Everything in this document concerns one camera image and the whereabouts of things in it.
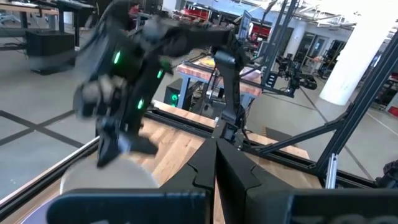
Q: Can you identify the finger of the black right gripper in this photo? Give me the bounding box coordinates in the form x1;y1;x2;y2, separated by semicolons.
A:
129;136;160;156
96;123;124;168

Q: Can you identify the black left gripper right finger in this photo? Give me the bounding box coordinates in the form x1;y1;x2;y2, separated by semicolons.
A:
216;138;398;224

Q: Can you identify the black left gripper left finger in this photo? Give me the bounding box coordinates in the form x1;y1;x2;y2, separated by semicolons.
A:
46;138;218;224

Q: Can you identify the white bowl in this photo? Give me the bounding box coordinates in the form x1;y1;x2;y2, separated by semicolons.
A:
58;154;160;195

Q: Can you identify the black computer tower green light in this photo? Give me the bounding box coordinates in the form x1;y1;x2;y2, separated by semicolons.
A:
163;77;185;110

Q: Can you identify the black cabinet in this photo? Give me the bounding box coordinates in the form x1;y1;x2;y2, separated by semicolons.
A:
25;29;76;75

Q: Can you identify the wooden workbench with blue legs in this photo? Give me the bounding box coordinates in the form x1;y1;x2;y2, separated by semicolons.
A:
176;57;264;110

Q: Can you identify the dark desk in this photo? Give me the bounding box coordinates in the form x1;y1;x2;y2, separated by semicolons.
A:
0;0;96;47

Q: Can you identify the purple plate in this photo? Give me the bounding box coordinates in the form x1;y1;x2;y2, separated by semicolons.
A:
18;195;62;224

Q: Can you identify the white round pillar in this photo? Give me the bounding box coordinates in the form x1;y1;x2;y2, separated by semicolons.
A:
319;0;398;106

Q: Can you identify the black aluminium table frame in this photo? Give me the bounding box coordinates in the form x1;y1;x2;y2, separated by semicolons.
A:
0;30;398;218

